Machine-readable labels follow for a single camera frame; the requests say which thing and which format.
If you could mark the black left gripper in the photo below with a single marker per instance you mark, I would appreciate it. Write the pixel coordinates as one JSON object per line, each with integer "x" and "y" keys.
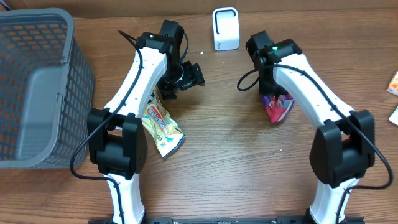
{"x": 194, "y": 76}

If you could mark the yellow snack packet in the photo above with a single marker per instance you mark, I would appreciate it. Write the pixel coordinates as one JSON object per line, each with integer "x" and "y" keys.
{"x": 168, "y": 136}

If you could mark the red purple pantyliner pack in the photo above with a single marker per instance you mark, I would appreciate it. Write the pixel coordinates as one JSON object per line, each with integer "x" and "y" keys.
{"x": 277, "y": 108}

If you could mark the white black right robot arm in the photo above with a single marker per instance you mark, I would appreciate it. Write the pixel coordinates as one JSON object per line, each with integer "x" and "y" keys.
{"x": 342, "y": 148}

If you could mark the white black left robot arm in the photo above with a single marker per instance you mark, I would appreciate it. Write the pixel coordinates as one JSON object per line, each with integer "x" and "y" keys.
{"x": 116, "y": 137}

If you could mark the white barcode scanner stand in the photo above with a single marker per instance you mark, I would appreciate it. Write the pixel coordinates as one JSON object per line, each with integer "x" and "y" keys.
{"x": 226, "y": 32}

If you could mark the grey plastic shopping basket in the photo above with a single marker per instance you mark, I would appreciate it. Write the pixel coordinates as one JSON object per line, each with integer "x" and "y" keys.
{"x": 47, "y": 88}

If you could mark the orange packet at edge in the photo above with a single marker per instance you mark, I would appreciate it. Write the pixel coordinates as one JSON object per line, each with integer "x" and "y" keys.
{"x": 393, "y": 85}

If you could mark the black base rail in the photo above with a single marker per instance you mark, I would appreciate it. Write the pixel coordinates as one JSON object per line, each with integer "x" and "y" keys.
{"x": 278, "y": 220}

